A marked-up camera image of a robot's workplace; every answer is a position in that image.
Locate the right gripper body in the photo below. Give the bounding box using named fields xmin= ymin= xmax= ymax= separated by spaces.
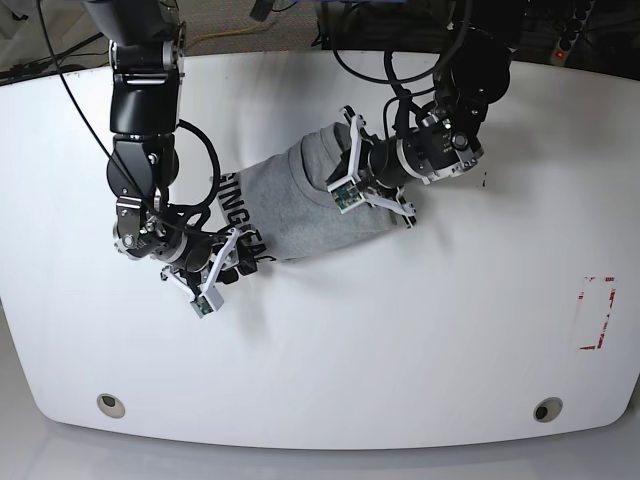
xmin=160 ymin=227 xmax=240 ymax=300

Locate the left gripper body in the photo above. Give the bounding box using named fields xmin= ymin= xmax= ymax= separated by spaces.
xmin=326 ymin=105 xmax=417 ymax=228

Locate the grey T-shirt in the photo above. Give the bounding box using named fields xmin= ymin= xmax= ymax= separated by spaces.
xmin=217 ymin=123 xmax=405 ymax=262

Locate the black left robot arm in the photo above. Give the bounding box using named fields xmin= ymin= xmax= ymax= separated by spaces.
xmin=326 ymin=1 xmax=527 ymax=225

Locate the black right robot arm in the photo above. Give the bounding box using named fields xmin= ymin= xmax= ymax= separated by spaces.
xmin=84 ymin=1 xmax=257 ymax=314

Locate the power strip with red light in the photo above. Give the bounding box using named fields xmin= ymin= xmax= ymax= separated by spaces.
xmin=549 ymin=0 xmax=596 ymax=67

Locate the black tripod rod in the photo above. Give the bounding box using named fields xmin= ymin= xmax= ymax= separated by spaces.
xmin=1 ymin=33 xmax=104 ymax=84

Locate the red tape rectangle marker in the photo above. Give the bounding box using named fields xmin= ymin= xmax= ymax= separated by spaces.
xmin=573 ymin=276 xmax=616 ymax=351

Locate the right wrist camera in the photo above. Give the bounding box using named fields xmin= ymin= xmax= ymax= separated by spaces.
xmin=190 ymin=289 xmax=224 ymax=318

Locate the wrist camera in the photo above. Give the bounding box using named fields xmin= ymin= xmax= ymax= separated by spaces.
xmin=190 ymin=289 xmax=224 ymax=318
xmin=328 ymin=178 xmax=366 ymax=214

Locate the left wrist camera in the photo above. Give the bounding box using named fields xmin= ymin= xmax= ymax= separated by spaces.
xmin=328 ymin=178 xmax=366 ymax=214

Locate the left table cable grommet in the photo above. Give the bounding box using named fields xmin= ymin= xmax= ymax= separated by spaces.
xmin=96 ymin=393 xmax=126 ymax=419

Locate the table cable grommet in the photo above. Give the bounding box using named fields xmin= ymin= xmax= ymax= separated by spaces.
xmin=96 ymin=393 xmax=126 ymax=419
xmin=533 ymin=397 xmax=563 ymax=423

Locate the yellow cable on floor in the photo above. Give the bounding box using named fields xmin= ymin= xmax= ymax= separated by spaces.
xmin=192 ymin=19 xmax=266 ymax=46

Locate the black cable loop on table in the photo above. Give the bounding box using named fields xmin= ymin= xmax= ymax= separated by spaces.
xmin=332 ymin=0 xmax=476 ymax=96

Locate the right table cable grommet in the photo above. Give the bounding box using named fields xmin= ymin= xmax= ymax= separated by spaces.
xmin=533 ymin=397 xmax=563 ymax=423

